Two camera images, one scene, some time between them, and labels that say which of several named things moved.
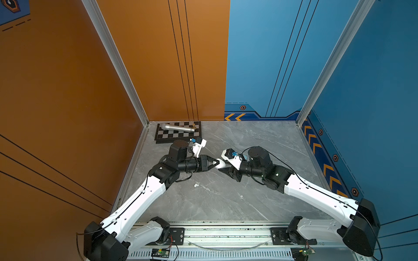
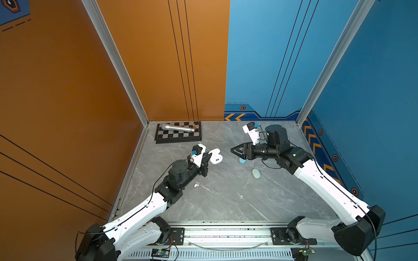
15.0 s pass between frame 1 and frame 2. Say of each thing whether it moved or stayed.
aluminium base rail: stayed
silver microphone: stayed
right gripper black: moved
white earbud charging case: moved
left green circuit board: stayed
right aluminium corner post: stayed
